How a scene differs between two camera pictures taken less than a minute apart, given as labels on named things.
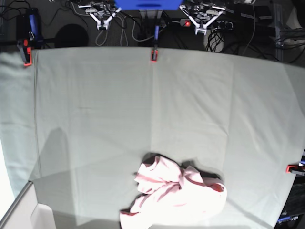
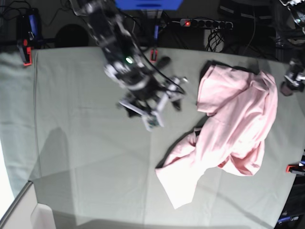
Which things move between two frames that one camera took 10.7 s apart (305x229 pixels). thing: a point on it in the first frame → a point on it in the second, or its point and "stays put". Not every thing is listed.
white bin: (25, 213) stays put
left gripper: (102, 25) → (149, 91)
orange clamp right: (295, 169) stays put
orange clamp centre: (154, 55) stays put
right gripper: (200, 29) → (295, 78)
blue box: (149, 5) stays put
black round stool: (71, 35) stays put
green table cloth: (77, 123) stays put
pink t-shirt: (170, 196) → (240, 108)
